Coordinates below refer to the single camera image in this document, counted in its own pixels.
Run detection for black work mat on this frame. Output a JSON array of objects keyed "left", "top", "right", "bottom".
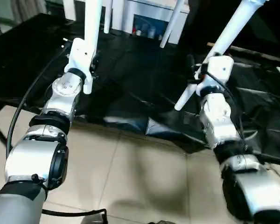
[{"left": 0, "top": 13, "right": 280, "bottom": 167}]

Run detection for white sideboard cabinet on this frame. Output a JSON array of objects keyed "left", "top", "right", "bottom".
[{"left": 62, "top": 0, "right": 191, "bottom": 45}]

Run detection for black right robot foot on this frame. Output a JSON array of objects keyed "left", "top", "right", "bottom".
[{"left": 151, "top": 219, "right": 178, "bottom": 224}]

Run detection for beige curtain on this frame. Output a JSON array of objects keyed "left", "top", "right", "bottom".
[{"left": 0, "top": 0, "right": 47, "bottom": 40}]

